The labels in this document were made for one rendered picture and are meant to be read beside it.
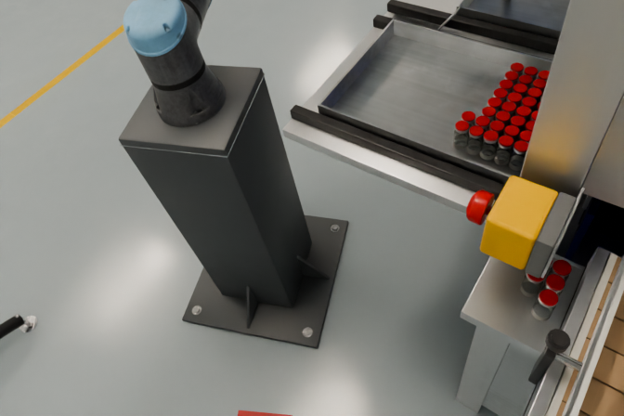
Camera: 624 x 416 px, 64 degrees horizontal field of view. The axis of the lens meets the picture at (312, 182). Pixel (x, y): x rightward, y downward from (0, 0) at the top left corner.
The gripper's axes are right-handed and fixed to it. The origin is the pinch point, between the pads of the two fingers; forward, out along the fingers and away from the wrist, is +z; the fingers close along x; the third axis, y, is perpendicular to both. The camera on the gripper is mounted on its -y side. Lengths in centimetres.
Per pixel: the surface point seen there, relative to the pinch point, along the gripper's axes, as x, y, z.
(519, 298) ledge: 26, 60, 5
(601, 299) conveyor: 33, 58, 0
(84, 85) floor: -192, 12, 97
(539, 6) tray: 6.6, 0.4, 5.1
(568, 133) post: 23, 51, -17
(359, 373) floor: -4, 59, 94
